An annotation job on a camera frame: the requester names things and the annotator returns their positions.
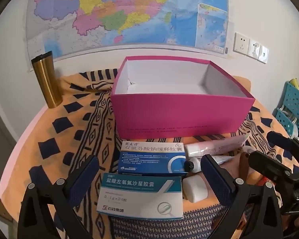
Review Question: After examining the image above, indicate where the white tube with black cap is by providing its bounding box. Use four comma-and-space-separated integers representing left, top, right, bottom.
184, 154, 227, 173

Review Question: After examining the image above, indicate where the white wall outlet plate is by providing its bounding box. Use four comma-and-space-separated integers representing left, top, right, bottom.
248, 38, 260, 58
258, 45, 269, 63

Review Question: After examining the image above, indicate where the large pink tube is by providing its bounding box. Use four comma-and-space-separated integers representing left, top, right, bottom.
184, 134, 250, 158

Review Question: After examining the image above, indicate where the colourful wall map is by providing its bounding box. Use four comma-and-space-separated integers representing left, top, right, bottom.
25, 0, 230, 71

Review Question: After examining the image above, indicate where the white rounded case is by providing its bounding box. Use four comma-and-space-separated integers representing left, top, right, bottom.
183, 175, 208, 203

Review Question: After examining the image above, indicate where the white wall power socket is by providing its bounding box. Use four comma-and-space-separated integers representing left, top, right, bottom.
234, 32, 250, 54

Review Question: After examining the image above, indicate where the gold metal tumbler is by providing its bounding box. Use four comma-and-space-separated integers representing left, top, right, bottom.
31, 51, 63, 109

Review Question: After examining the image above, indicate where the teal and white medicine box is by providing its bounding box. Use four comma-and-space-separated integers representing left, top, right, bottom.
97, 172, 184, 220

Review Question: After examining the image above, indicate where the blue medicine box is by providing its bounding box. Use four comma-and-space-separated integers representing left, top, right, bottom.
117, 139, 190, 175

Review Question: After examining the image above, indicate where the pink cardboard box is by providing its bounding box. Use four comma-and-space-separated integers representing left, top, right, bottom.
110, 56, 256, 139

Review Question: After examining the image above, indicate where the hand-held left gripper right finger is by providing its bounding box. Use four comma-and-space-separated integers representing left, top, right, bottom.
201, 154, 284, 239

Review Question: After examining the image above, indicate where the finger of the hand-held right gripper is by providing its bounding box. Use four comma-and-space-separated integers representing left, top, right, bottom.
266, 130, 299, 160
248, 151, 293, 181

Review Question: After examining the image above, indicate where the orange patterned blanket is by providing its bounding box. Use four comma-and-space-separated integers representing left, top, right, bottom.
0, 68, 299, 239

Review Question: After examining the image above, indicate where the blue perforated plastic rack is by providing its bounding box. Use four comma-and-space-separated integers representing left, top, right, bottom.
274, 81, 299, 137

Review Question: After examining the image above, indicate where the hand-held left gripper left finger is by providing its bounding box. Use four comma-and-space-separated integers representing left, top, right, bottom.
17, 154, 100, 239

